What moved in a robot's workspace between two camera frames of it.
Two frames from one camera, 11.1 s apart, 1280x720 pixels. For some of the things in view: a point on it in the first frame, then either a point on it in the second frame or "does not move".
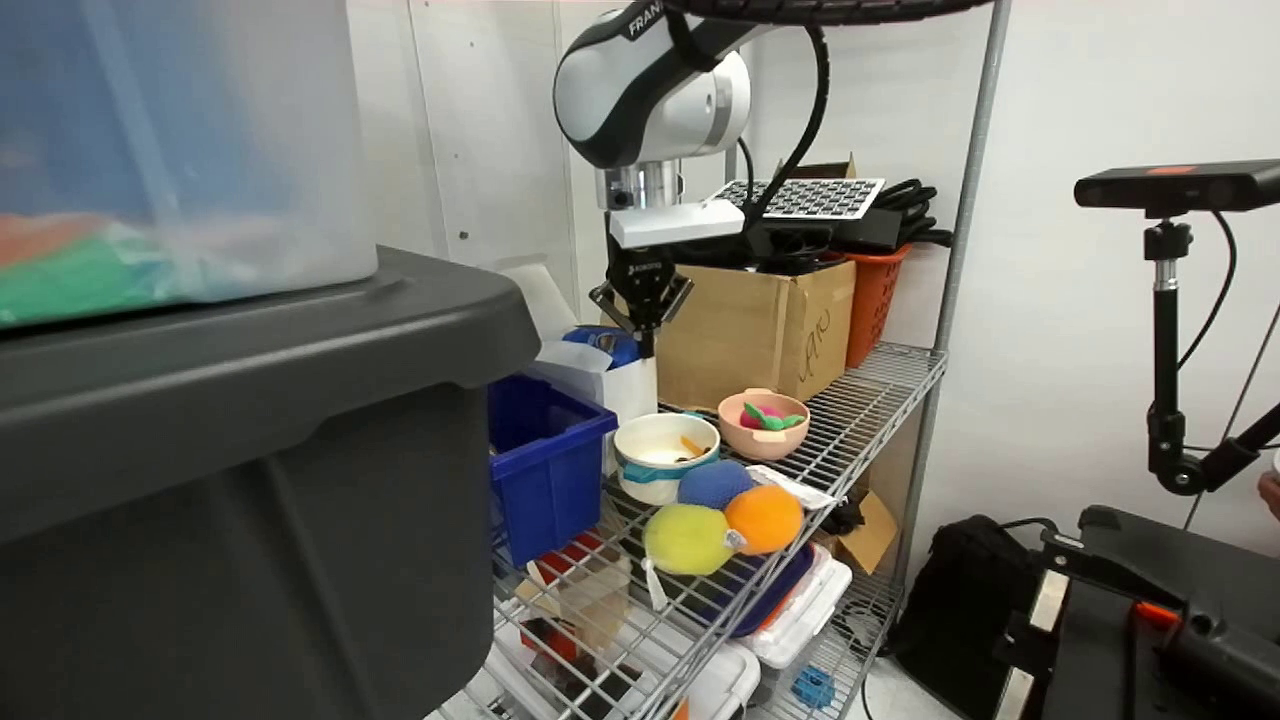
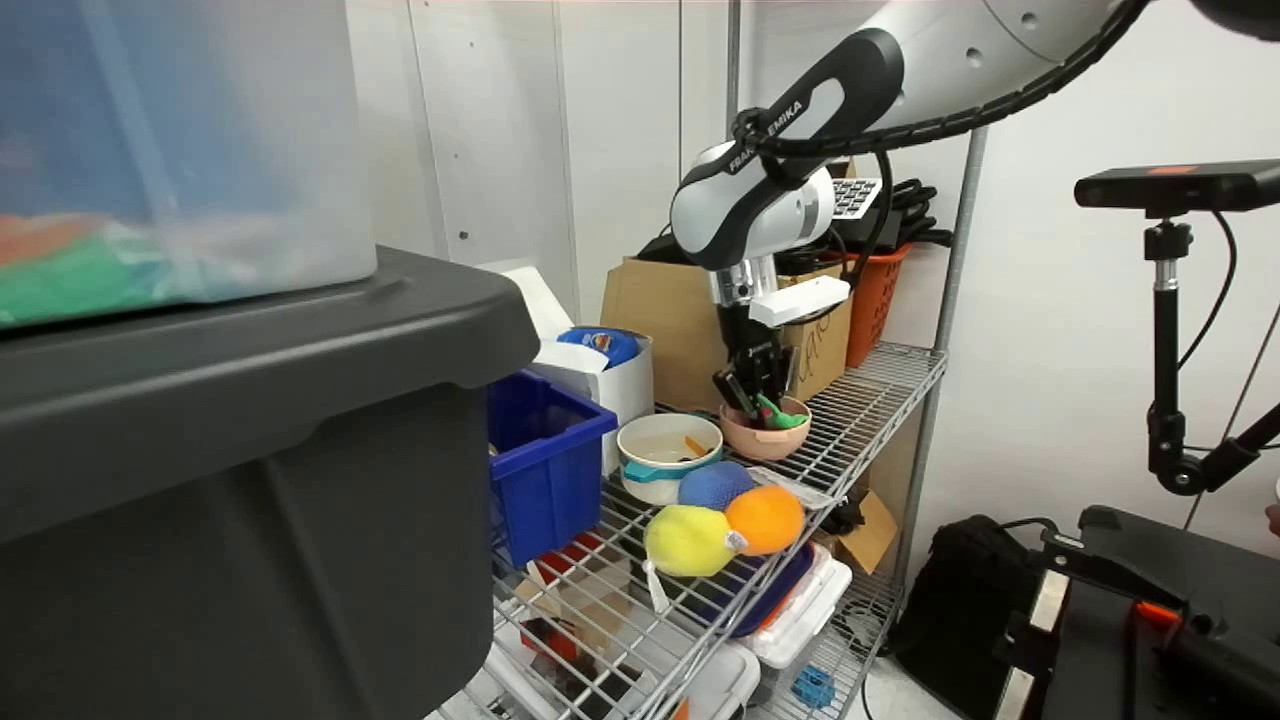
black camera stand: [1163, 196] does not move
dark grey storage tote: [260, 505] does not move
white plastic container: [794, 604] does not move
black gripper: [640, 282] -> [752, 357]
